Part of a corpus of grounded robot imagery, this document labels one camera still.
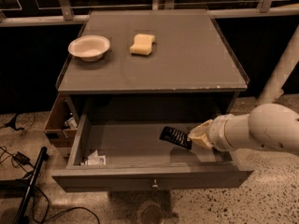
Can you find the white items in box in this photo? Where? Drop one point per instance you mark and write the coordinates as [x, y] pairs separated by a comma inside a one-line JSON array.
[[70, 123]]

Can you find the round metal drawer knob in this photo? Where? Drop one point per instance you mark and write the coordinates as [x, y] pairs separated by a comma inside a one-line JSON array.
[[154, 184]]

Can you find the yellow sponge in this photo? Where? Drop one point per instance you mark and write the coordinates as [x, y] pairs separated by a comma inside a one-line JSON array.
[[142, 44]]

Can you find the black power adapter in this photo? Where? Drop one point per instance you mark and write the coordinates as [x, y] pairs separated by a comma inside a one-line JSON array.
[[21, 158]]

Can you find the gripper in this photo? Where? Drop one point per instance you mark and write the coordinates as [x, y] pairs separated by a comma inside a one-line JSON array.
[[218, 133]]

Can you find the black pole on floor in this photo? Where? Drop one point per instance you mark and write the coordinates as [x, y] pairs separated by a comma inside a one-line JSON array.
[[30, 185]]

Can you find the grey open top drawer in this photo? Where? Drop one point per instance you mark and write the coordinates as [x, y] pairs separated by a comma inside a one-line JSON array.
[[136, 155]]

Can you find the white crumpled wrapper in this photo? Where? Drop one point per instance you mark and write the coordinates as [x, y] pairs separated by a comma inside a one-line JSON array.
[[94, 159]]

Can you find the white bowl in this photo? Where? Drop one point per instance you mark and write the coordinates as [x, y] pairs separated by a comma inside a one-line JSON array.
[[89, 48]]

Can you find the metal window railing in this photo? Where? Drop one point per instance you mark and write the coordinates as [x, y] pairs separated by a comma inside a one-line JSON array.
[[20, 12]]

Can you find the grey cabinet with counter top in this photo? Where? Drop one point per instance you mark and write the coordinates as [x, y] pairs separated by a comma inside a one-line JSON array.
[[190, 75]]

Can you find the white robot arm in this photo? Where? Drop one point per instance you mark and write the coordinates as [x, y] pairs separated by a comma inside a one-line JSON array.
[[268, 127]]

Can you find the brown cardboard box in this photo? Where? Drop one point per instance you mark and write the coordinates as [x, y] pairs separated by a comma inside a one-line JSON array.
[[59, 133]]

